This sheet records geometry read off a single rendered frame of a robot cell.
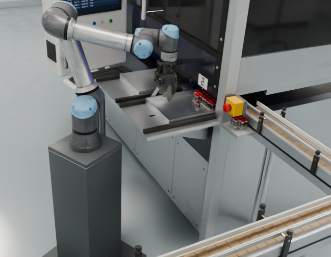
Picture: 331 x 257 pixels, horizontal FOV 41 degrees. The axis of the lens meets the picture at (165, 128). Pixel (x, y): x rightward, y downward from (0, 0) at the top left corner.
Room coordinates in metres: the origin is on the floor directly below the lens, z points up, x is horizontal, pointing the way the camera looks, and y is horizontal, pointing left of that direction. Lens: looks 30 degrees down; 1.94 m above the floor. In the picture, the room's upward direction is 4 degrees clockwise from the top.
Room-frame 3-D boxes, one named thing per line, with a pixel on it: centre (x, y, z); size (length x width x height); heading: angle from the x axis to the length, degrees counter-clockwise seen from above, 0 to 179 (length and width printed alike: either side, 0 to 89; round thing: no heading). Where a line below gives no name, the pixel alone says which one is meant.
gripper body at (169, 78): (1.89, 0.01, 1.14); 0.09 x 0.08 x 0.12; 120
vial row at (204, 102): (2.10, -0.19, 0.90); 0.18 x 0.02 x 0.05; 30
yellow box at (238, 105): (1.89, -0.33, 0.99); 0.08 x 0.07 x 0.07; 120
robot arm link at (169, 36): (1.90, 0.01, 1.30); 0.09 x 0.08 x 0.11; 87
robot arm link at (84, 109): (1.79, 0.38, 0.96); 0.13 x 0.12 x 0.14; 177
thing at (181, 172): (3.06, -0.19, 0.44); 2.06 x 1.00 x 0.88; 30
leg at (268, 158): (1.84, -0.52, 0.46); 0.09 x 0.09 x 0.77; 30
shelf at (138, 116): (2.16, 0.05, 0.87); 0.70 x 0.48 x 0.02; 30
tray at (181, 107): (2.04, -0.10, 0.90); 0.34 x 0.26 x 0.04; 120
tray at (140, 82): (2.34, 0.07, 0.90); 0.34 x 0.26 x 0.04; 120
